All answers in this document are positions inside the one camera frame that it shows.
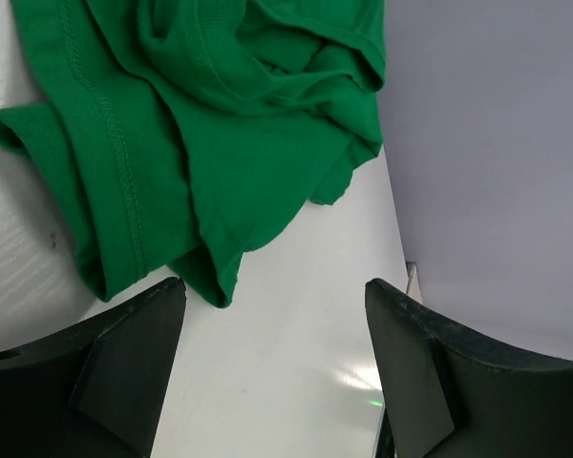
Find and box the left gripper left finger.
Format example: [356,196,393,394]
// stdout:
[0,278,186,457]

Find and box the green t-shirt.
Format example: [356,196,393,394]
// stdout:
[0,1,386,307]

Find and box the aluminium table edge rail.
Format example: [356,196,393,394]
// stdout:
[406,261,423,304]

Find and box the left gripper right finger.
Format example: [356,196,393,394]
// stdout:
[365,279,573,457]

